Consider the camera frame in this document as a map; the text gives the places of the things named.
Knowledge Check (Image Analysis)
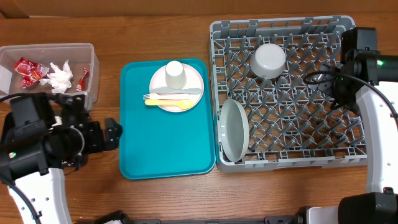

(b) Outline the small red sauce packet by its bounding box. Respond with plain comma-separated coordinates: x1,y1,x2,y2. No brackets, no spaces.
76,68,90,92

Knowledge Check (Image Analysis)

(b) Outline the white napkin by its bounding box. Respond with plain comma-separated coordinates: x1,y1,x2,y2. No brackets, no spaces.
40,60,73,93

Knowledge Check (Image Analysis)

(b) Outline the large red snack wrapper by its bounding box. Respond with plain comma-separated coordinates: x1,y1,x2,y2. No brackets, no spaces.
13,57,50,89

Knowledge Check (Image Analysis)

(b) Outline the small grey bowl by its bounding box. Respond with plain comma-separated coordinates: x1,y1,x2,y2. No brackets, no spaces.
250,44,286,79

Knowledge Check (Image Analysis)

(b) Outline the white plastic fork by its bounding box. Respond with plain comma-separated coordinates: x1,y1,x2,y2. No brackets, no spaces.
143,93,190,100

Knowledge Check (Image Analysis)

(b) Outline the light blue plastic knife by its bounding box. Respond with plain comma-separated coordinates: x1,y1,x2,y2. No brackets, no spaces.
149,86,202,95

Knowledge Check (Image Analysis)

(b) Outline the white paper cup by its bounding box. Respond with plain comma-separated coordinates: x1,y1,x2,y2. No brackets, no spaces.
165,60,187,90

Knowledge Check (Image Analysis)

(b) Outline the yellow plastic spoon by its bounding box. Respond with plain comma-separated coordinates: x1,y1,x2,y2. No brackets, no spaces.
144,99,194,110

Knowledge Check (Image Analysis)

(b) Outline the grey round plate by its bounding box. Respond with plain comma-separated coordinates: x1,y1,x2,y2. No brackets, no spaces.
220,99,249,162

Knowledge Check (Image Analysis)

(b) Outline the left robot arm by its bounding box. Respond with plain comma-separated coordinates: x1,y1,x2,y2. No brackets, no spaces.
1,92,123,223

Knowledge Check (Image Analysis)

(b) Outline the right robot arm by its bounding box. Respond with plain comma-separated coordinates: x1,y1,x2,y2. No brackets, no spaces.
297,27,397,224

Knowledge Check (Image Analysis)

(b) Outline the grey dishwasher rack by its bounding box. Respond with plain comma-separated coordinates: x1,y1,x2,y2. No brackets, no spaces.
210,16,367,173

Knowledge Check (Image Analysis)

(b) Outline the clear plastic bin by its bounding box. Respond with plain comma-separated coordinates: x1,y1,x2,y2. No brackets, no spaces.
1,43,100,110

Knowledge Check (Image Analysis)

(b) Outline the teal plastic tray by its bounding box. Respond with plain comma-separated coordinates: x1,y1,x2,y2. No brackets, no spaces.
119,58,216,180

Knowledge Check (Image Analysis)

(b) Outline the white round plate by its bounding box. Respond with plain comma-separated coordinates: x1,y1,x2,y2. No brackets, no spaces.
149,63,205,113

